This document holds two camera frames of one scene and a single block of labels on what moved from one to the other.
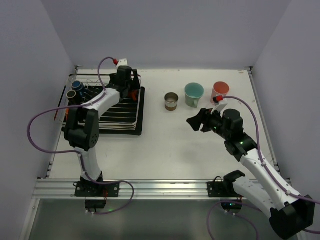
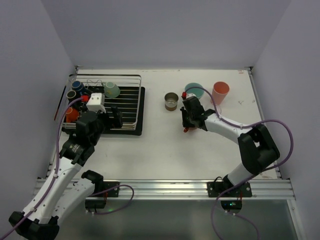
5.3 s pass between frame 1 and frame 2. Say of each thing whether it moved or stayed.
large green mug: stayed
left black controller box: stayed
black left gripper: moved
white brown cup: stayed
